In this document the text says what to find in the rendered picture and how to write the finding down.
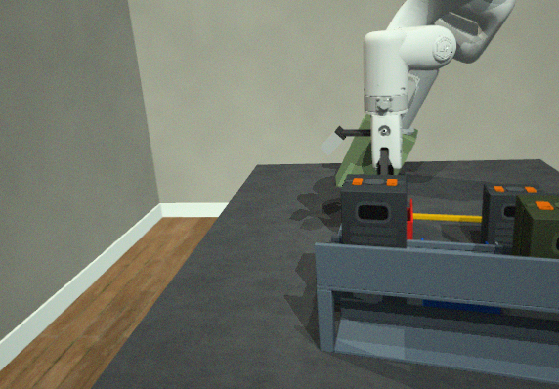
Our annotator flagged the red bin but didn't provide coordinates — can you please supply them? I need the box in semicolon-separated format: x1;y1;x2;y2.
407;199;413;239

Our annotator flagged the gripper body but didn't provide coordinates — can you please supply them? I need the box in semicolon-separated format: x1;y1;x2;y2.
364;109;408;170

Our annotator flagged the grey open bin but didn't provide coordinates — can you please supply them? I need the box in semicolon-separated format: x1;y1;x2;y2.
501;308;559;321

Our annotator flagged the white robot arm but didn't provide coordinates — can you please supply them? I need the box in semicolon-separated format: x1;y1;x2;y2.
320;0;516;156

